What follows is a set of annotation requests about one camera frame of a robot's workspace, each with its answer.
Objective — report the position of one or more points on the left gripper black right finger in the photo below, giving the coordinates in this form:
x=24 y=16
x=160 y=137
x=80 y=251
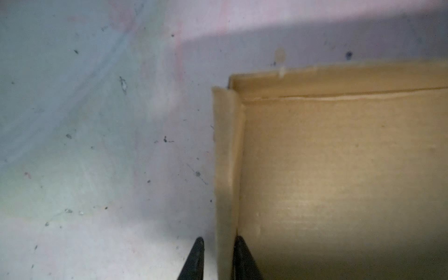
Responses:
x=244 y=265

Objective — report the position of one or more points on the brown cardboard paper box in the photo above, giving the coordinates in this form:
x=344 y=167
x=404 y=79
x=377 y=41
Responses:
x=335 y=172

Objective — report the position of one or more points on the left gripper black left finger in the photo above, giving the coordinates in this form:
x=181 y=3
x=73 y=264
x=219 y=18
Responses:
x=193 y=268

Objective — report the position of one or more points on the floral table mat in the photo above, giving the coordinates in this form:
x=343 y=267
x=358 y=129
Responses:
x=107 y=128

